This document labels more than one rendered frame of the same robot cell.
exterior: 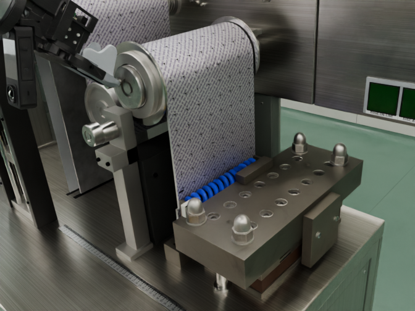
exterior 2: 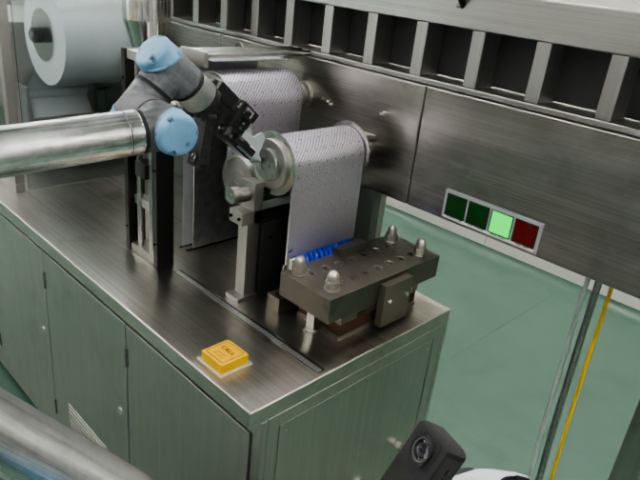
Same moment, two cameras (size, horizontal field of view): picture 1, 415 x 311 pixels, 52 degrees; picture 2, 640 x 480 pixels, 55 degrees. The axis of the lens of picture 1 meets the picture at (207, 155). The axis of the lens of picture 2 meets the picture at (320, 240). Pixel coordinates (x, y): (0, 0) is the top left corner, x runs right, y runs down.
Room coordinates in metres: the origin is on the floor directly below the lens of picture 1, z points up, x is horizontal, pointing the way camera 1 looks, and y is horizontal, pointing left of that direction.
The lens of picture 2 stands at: (-0.63, 0.04, 1.68)
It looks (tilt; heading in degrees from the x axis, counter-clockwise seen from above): 24 degrees down; 358
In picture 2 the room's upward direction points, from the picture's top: 6 degrees clockwise
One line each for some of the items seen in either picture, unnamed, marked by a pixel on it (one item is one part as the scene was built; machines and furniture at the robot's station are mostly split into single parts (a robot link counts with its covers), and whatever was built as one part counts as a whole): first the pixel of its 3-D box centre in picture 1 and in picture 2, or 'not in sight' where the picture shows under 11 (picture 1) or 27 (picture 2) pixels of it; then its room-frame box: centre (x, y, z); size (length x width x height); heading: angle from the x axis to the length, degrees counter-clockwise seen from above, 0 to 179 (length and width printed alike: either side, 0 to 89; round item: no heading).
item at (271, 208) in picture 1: (276, 200); (363, 273); (0.70, -0.13, 1.00); 0.40 x 0.16 x 0.06; 135
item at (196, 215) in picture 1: (195, 209); (300, 264); (0.61, 0.03, 1.05); 0.04 x 0.04 x 0.04
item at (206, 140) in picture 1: (217, 142); (324, 219); (0.76, -0.02, 1.11); 0.23 x 0.01 x 0.18; 135
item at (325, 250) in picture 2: (225, 182); (324, 252); (0.74, -0.03, 1.03); 0.21 x 0.04 x 0.03; 135
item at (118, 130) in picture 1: (122, 187); (243, 241); (0.71, 0.17, 1.05); 0.06 x 0.05 x 0.31; 135
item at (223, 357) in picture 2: not in sight; (225, 356); (0.43, 0.17, 0.91); 0.07 x 0.07 x 0.02; 45
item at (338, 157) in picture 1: (339, 152); (421, 246); (0.78, -0.27, 1.05); 0.04 x 0.04 x 0.04
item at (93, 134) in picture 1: (92, 134); (232, 194); (0.68, 0.19, 1.18); 0.04 x 0.02 x 0.04; 45
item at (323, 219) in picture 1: (322, 229); (394, 300); (0.64, -0.20, 0.96); 0.10 x 0.03 x 0.11; 135
